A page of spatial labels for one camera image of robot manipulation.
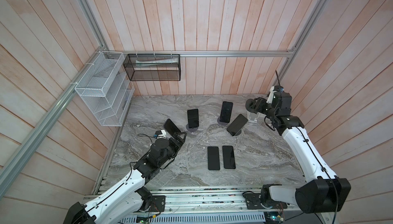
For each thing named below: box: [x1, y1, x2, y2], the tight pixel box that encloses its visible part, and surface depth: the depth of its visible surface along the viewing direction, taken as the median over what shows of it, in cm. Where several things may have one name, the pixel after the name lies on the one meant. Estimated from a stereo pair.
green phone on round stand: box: [187, 108, 200, 129], surface depth 94 cm
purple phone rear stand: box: [216, 101, 234, 126], surface depth 100 cm
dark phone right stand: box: [226, 113, 249, 137], surface depth 97 cm
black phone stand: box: [207, 146, 221, 171], surface depth 90 cm
